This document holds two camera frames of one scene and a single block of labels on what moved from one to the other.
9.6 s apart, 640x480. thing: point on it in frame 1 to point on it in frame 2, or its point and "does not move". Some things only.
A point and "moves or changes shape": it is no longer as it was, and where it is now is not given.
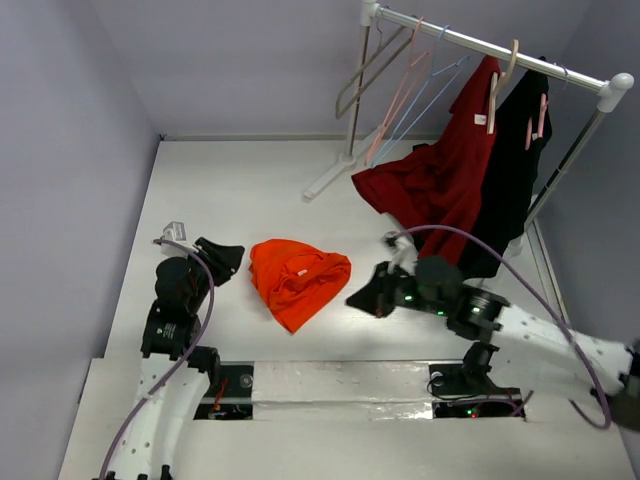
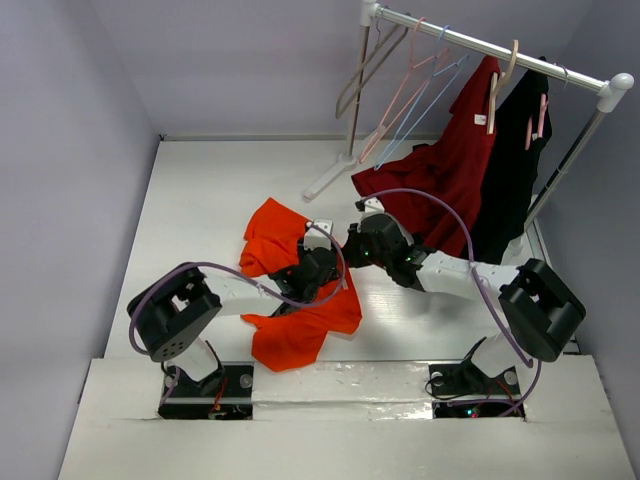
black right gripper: x=382 y=288 to x=353 y=245
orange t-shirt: x=296 y=280 moves or changes shape
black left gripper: x=224 y=259 to x=301 y=249
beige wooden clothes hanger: x=498 y=83 does not move
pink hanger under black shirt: x=543 y=105 does not move
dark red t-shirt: x=442 y=183 does not move
